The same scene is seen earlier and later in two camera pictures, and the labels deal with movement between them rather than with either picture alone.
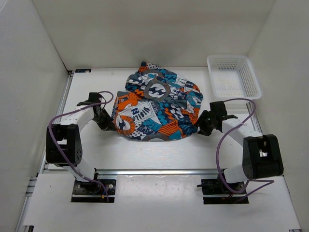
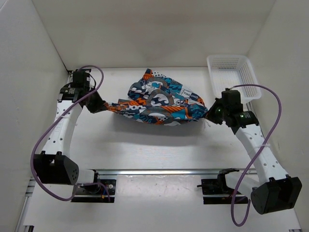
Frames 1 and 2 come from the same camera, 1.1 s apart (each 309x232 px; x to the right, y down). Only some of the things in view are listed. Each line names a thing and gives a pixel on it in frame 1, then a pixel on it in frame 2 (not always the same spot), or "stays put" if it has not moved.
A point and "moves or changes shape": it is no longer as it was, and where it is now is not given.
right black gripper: x=203 y=130 → x=210 y=115
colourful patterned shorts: x=157 y=105 moves or changes shape
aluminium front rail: x=139 y=172 stays put
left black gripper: x=105 y=125 → x=99 y=106
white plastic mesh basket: x=232 y=77 stays put
